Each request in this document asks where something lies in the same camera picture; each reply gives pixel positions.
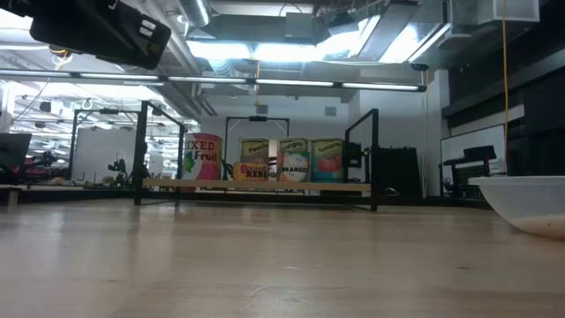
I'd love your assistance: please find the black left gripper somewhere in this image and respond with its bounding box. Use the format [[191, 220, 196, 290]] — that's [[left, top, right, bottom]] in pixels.
[[28, 0, 172, 71]]

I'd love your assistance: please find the tall mixed fruit can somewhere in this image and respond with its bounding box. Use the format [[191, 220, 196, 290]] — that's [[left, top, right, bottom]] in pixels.
[[183, 133, 224, 181]]

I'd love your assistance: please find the tall peaches can blue base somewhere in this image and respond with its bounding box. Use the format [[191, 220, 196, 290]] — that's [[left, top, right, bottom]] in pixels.
[[239, 138, 270, 164]]

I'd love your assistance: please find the short yellow pink-dotted can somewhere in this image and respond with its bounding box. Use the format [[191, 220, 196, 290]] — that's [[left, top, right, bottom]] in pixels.
[[232, 162, 269, 182]]

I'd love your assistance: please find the short mandarin oranges can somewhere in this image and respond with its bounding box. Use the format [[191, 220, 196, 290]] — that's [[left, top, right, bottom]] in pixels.
[[276, 151, 310, 183]]

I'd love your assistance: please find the tall teal tomatoes can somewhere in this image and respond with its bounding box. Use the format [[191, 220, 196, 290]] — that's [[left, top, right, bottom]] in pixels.
[[310, 138, 344, 183]]

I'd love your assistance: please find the round black ceiling device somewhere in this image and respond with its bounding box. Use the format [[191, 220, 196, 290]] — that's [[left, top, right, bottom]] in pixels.
[[47, 43, 74, 58]]

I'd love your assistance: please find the white partition panel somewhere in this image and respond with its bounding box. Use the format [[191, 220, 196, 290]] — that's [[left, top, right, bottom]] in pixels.
[[72, 126, 137, 181]]

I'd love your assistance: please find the dark angled monitor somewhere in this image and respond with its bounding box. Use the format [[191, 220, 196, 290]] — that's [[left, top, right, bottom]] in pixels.
[[0, 132, 33, 168]]

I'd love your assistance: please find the long LED light bar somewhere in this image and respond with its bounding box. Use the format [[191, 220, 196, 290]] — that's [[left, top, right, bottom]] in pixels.
[[0, 69, 428, 93]]

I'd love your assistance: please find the black monitor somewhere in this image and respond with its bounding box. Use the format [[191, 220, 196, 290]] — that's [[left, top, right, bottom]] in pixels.
[[343, 140, 364, 170]]

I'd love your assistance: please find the black cabinet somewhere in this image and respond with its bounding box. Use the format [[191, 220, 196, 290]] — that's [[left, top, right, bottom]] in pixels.
[[378, 147, 421, 199]]

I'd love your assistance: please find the whiteboard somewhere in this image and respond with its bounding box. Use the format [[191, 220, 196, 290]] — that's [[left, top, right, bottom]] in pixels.
[[440, 125, 508, 168]]

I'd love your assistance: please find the white ceiling unit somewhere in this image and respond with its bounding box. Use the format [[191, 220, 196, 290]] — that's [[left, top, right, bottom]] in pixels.
[[476, 0, 540, 26]]

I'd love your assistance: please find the white translucent bowl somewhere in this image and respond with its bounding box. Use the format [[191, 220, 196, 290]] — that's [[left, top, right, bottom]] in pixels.
[[467, 176, 565, 240]]

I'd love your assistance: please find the black background rig frame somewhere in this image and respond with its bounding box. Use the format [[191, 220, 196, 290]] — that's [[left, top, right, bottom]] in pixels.
[[68, 108, 142, 185]]

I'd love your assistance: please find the silver ceiling duct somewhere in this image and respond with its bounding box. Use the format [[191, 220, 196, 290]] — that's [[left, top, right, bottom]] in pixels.
[[178, 0, 213, 27]]

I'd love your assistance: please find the wooden shelf with black frame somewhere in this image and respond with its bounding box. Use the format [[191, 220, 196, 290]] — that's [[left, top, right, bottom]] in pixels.
[[133, 100, 380, 212]]

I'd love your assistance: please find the yellow hanging cable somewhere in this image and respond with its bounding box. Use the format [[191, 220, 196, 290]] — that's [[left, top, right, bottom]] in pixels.
[[501, 0, 509, 176]]

